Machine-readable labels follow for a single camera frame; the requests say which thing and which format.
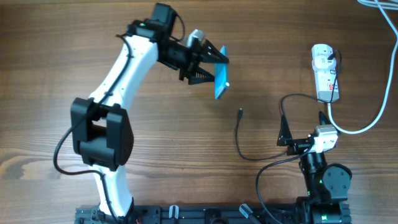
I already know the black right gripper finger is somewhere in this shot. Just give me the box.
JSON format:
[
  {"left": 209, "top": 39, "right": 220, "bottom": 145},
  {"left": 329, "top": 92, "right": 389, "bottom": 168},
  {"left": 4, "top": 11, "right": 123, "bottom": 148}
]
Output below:
[
  {"left": 318, "top": 111, "right": 331, "bottom": 125},
  {"left": 277, "top": 115, "right": 293, "bottom": 146}
]

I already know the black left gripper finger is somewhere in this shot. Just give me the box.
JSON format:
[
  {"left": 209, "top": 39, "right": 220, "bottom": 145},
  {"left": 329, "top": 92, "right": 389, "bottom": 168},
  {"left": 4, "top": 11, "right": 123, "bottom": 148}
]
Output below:
[
  {"left": 179, "top": 67, "right": 215, "bottom": 85},
  {"left": 199, "top": 40, "right": 229, "bottom": 64}
]

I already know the cyan screen Galaxy smartphone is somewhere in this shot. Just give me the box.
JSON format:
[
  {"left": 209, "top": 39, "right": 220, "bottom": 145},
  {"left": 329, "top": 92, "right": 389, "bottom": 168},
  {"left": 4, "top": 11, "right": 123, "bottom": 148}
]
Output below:
[{"left": 214, "top": 45, "right": 230, "bottom": 100}]

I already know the white power strip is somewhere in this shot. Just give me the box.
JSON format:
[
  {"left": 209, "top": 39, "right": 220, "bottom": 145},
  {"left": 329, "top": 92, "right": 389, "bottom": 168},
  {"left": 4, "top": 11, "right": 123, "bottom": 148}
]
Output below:
[{"left": 312, "top": 44, "right": 340, "bottom": 103}]

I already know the black USB-C charging cable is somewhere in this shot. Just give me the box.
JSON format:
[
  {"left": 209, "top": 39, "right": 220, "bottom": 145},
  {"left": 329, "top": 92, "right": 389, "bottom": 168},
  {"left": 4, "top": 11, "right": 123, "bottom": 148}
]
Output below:
[{"left": 234, "top": 49, "right": 343, "bottom": 162}]

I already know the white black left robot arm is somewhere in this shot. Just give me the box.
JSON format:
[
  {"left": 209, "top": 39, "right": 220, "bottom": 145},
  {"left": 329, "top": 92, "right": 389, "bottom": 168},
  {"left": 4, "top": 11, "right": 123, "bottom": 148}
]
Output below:
[{"left": 70, "top": 3, "right": 229, "bottom": 223}]

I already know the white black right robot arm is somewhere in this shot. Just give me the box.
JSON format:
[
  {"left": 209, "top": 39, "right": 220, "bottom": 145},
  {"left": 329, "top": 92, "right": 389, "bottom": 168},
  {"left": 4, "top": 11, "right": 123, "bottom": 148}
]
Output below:
[{"left": 277, "top": 112, "right": 352, "bottom": 224}]

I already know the white charger plug adapter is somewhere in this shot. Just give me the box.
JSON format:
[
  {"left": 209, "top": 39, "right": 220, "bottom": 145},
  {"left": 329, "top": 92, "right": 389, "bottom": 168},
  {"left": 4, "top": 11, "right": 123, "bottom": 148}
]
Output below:
[{"left": 312, "top": 55, "right": 336, "bottom": 72}]

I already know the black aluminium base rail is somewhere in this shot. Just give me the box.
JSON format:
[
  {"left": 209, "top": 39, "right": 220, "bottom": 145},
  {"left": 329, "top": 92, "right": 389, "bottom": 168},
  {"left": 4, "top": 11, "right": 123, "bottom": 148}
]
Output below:
[{"left": 73, "top": 203, "right": 352, "bottom": 224}]

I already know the white power strip cord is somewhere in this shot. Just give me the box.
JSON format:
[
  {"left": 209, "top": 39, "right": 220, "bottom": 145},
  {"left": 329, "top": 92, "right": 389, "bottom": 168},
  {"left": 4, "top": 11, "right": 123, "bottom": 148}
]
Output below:
[{"left": 326, "top": 0, "right": 398, "bottom": 135}]

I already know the white cables top right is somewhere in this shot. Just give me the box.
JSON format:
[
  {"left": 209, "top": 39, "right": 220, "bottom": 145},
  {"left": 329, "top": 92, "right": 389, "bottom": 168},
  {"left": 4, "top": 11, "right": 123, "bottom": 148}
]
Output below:
[{"left": 356, "top": 0, "right": 398, "bottom": 11}]

